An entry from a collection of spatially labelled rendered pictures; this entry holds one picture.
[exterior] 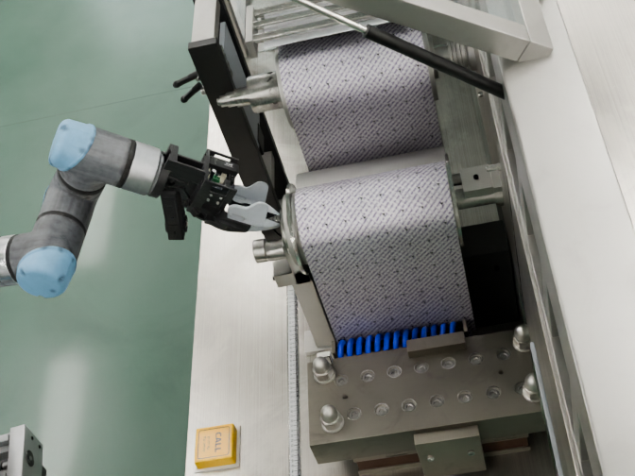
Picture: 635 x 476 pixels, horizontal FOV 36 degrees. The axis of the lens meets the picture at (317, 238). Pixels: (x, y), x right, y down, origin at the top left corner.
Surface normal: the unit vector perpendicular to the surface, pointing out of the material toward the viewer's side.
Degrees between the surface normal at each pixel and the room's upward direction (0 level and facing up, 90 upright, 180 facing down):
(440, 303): 90
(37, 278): 90
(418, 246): 90
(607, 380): 0
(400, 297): 90
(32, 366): 0
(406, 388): 0
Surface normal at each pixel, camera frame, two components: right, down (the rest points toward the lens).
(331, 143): 0.04, 0.76
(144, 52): -0.23, -0.66
